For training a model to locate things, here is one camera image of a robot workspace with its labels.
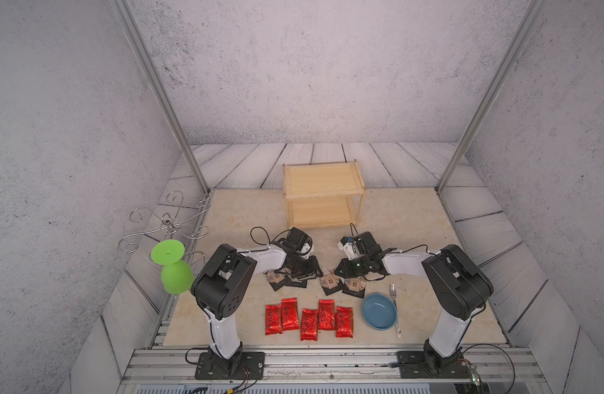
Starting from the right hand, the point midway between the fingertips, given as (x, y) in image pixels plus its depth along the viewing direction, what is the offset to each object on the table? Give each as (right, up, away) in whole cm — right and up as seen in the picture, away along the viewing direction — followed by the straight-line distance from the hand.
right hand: (337, 272), depth 92 cm
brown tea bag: (-22, -3, -1) cm, 22 cm away
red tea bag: (-22, -12, -11) cm, 28 cm away
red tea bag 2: (-16, -13, -11) cm, 24 cm away
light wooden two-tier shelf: (-5, +29, 0) cm, 29 cm away
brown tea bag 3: (-3, -3, -2) cm, 5 cm away
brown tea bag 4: (+6, -4, -3) cm, 8 cm away
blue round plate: (+13, -10, -10) cm, 19 cm away
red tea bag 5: (+1, -13, -13) cm, 18 cm away
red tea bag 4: (-5, -11, -11) cm, 16 cm away
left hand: (-5, -1, -2) cm, 5 cm away
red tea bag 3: (-10, -13, -13) cm, 21 cm away
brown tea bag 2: (-15, -3, -2) cm, 16 cm away
